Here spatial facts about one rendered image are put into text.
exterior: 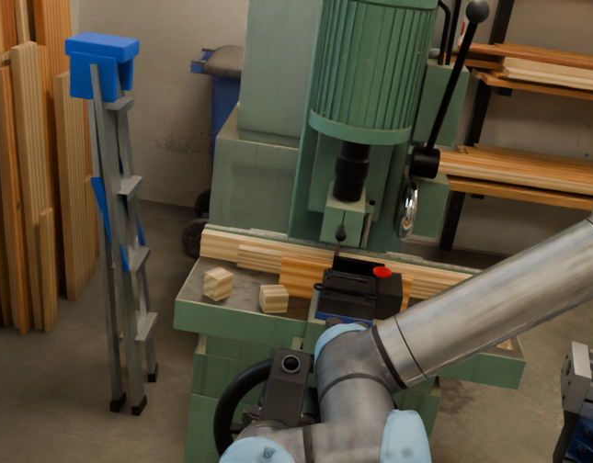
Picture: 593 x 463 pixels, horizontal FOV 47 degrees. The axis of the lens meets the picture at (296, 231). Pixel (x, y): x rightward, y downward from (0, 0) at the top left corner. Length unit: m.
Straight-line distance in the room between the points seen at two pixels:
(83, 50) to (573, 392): 1.44
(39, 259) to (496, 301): 2.12
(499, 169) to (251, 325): 2.29
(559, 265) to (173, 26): 3.08
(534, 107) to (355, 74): 2.69
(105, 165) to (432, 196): 0.96
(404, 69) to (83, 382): 1.73
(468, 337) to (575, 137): 3.17
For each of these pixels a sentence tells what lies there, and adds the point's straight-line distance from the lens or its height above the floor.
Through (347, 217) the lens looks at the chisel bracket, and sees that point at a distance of 1.19.
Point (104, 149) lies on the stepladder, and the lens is 1.95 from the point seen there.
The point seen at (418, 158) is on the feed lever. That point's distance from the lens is 1.32.
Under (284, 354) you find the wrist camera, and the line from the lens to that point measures 0.82.
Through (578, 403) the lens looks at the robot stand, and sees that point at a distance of 1.52.
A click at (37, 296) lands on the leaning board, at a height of 0.15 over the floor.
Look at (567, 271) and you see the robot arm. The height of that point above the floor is 1.23.
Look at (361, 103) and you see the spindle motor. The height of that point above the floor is 1.26.
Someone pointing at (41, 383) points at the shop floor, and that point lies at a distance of 2.49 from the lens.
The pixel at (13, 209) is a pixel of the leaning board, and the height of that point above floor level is 0.51.
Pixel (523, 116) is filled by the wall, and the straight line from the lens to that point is 3.73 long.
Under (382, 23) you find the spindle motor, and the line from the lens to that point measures 1.07.
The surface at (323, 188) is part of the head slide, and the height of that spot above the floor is 1.05.
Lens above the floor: 1.50
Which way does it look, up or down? 24 degrees down
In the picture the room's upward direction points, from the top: 8 degrees clockwise
